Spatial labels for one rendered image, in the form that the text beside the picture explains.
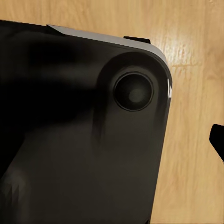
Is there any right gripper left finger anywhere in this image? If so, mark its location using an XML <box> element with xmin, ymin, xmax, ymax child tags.
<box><xmin>0</xmin><ymin>124</ymin><xmax>24</xmax><ymax>180</ymax></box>

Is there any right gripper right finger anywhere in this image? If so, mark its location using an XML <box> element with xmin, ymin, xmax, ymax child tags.
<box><xmin>209</xmin><ymin>124</ymin><xmax>224</xmax><ymax>162</ymax></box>

